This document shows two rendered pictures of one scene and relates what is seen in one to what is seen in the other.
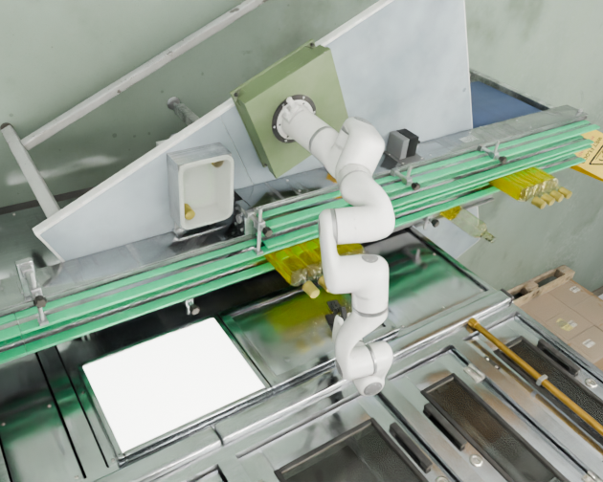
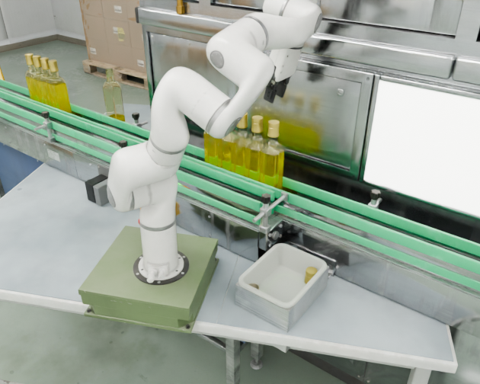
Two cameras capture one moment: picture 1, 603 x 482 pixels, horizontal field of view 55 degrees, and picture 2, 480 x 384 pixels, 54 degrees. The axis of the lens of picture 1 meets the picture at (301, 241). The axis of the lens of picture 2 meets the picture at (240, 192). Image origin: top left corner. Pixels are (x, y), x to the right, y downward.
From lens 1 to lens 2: 0.49 m
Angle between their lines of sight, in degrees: 9
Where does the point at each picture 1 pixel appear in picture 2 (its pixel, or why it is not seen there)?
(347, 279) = (252, 56)
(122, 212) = (364, 319)
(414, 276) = not seen: hidden behind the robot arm
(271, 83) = (151, 305)
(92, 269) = (430, 296)
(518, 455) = not seen: outside the picture
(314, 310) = (283, 120)
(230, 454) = (459, 42)
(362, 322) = (270, 25)
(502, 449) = not seen: outside the picture
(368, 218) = (186, 90)
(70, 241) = (429, 334)
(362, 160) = (143, 155)
